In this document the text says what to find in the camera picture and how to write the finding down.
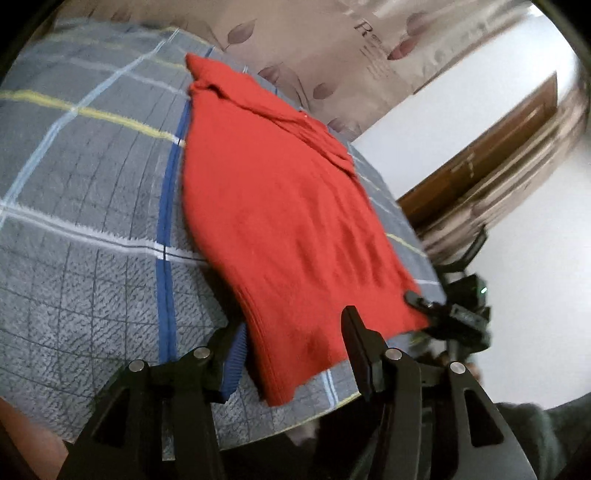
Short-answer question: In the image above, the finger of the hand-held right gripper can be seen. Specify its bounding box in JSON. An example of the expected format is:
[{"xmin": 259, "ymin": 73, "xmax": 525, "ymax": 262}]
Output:
[{"xmin": 404, "ymin": 291, "xmax": 448, "ymax": 320}]

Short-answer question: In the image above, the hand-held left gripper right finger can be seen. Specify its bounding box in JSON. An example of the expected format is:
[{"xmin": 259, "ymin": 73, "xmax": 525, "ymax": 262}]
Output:
[{"xmin": 341, "ymin": 305, "xmax": 539, "ymax": 480}]

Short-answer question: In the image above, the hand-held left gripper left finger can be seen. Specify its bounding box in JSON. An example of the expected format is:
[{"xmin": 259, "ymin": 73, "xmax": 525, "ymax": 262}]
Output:
[{"xmin": 58, "ymin": 323, "xmax": 247, "ymax": 480}]

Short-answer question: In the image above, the red knit sweater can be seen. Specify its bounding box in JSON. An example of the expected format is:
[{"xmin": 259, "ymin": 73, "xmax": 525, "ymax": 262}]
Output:
[{"xmin": 181, "ymin": 53, "xmax": 432, "ymax": 408}]

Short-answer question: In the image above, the person's left forearm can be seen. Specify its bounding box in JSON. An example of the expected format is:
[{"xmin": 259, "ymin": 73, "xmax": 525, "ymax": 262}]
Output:
[{"xmin": 0, "ymin": 398, "xmax": 70, "ymax": 480}]

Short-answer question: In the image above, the black office chair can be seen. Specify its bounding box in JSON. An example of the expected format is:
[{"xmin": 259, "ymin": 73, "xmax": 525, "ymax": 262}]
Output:
[{"xmin": 434, "ymin": 225, "xmax": 490, "ymax": 278}]

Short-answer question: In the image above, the person's dark green clothing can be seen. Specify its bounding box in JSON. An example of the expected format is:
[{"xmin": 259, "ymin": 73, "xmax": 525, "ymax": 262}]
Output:
[{"xmin": 496, "ymin": 392, "xmax": 591, "ymax": 480}]

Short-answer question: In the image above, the grey plaid blanket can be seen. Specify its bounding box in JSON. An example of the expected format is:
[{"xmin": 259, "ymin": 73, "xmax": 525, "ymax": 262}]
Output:
[{"xmin": 0, "ymin": 18, "xmax": 448, "ymax": 450}]

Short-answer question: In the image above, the beige leaf-print curtain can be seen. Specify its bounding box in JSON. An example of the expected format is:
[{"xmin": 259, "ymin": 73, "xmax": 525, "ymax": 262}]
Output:
[{"xmin": 60, "ymin": 0, "xmax": 546, "ymax": 141}]

